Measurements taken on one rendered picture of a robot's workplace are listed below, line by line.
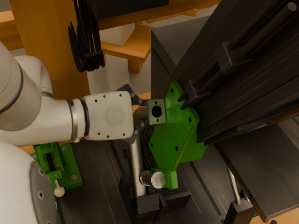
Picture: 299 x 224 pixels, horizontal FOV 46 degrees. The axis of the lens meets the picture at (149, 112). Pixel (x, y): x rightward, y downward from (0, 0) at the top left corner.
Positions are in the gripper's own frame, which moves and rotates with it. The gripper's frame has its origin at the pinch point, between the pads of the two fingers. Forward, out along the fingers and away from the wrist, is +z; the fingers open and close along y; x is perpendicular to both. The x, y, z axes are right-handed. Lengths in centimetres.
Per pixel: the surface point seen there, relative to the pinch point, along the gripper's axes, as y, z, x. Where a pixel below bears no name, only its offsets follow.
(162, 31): 20.3, 10.2, 9.6
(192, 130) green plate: -4.1, 3.2, -12.2
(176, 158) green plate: -10.3, 2.8, -5.5
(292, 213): -30.7, 38.4, -2.5
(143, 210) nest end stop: -24.4, -0.1, 8.1
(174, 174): -14.5, 3.6, -2.6
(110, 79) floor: 22, 54, 176
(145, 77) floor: 21, 78, 166
